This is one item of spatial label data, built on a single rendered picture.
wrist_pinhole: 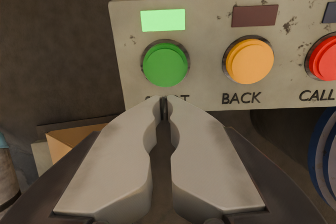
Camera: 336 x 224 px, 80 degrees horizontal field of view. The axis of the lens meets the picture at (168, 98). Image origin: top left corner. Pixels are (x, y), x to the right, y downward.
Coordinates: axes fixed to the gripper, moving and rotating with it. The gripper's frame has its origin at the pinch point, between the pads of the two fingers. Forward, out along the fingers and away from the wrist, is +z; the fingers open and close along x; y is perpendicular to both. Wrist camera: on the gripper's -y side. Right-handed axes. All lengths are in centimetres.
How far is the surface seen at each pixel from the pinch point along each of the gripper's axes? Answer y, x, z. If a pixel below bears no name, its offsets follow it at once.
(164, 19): -3.9, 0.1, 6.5
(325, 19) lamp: -3.3, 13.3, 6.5
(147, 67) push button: -0.2, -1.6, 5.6
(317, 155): 23.4, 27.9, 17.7
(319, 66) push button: 0.4, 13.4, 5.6
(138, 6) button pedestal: -4.9, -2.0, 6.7
